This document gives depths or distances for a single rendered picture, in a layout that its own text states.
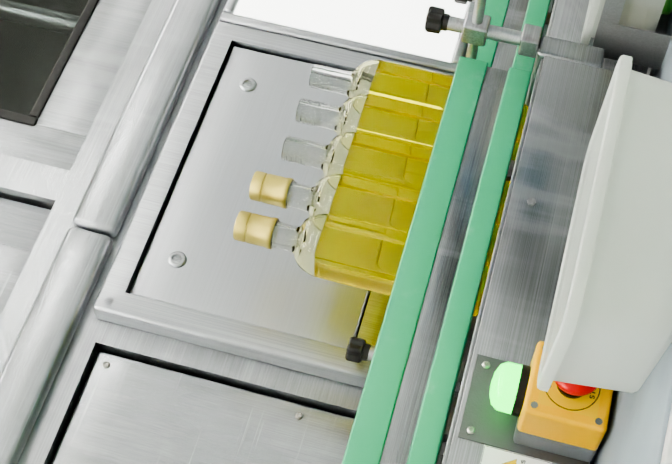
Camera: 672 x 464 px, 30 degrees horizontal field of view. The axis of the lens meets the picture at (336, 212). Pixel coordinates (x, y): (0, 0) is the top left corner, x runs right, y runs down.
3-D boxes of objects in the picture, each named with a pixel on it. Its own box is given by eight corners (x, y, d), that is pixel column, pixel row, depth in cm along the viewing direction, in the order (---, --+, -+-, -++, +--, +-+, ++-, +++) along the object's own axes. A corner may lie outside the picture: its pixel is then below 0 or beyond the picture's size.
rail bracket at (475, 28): (527, 94, 145) (422, 71, 147) (550, -6, 131) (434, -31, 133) (522, 114, 144) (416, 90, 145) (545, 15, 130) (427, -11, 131)
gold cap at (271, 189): (295, 172, 142) (258, 163, 143) (286, 193, 140) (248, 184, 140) (293, 194, 145) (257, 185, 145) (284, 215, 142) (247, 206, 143)
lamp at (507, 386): (525, 380, 112) (492, 371, 112) (533, 357, 108) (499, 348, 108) (516, 425, 109) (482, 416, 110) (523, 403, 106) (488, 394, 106)
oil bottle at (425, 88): (525, 119, 152) (355, 81, 155) (532, 90, 148) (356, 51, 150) (516, 156, 149) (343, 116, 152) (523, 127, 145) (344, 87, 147)
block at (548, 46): (590, 97, 143) (529, 83, 144) (606, 42, 135) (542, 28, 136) (585, 121, 141) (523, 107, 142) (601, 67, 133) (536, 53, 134)
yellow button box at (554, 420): (607, 394, 112) (526, 373, 113) (625, 357, 106) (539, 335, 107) (595, 465, 109) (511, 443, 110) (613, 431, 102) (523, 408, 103)
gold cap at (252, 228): (274, 249, 141) (236, 240, 141) (281, 218, 141) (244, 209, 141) (268, 250, 137) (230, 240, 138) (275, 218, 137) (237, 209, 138)
